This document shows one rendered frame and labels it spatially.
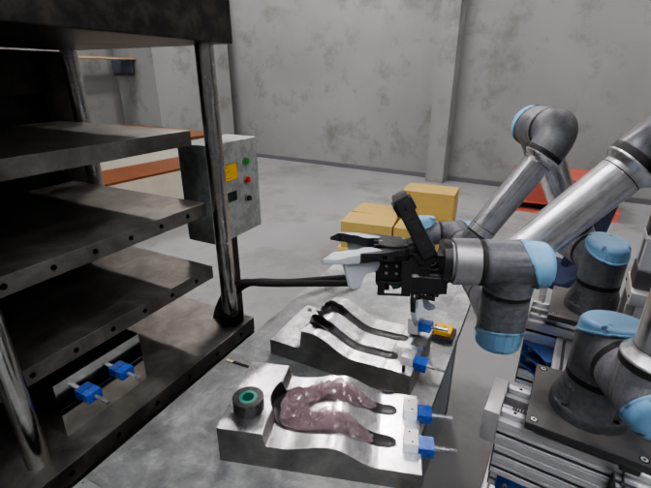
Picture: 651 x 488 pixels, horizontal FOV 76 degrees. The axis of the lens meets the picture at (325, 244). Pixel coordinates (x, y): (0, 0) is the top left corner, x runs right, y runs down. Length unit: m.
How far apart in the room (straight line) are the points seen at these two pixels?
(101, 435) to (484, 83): 6.92
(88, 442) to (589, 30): 7.08
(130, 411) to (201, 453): 0.31
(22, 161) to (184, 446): 0.81
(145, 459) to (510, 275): 1.00
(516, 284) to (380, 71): 7.40
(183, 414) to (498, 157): 6.70
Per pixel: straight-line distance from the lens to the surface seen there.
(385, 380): 1.35
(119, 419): 1.44
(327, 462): 1.13
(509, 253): 0.68
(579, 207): 0.83
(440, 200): 4.13
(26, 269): 1.21
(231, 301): 1.67
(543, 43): 7.32
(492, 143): 7.44
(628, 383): 0.88
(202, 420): 1.33
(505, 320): 0.73
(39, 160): 1.23
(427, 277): 0.68
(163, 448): 1.29
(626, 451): 1.07
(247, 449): 1.16
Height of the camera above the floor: 1.71
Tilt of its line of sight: 22 degrees down
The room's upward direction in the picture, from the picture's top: straight up
